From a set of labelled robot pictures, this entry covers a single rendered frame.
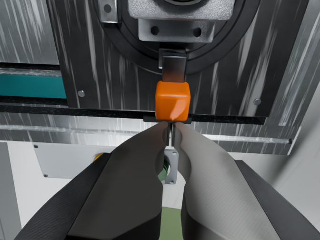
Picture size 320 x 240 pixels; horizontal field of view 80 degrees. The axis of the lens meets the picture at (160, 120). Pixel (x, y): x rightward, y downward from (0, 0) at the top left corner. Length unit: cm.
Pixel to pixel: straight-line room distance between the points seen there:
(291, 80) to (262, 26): 7
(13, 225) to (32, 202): 211
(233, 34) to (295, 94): 12
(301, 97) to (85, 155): 29
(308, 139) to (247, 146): 20
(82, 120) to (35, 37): 12
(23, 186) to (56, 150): 28
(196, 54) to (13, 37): 24
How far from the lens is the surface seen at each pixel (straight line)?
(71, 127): 28
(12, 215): 260
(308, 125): 44
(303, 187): 55
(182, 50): 18
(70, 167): 33
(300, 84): 27
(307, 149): 48
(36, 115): 30
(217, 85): 22
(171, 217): 51
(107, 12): 18
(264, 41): 23
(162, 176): 29
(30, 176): 55
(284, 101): 27
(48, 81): 28
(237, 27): 19
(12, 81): 31
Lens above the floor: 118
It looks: 62 degrees down
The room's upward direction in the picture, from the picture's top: 175 degrees counter-clockwise
